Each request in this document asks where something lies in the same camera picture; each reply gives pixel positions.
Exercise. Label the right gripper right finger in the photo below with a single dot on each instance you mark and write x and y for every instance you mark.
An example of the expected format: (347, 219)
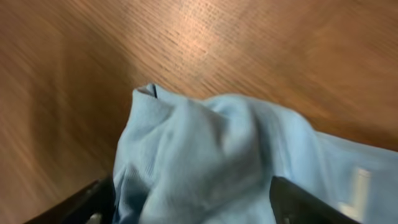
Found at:
(293, 205)

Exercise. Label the light blue printed t-shirt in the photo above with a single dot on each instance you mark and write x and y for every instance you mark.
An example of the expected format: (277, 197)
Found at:
(181, 160)

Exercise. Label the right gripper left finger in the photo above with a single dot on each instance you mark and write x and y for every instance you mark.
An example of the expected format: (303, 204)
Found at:
(92, 204)

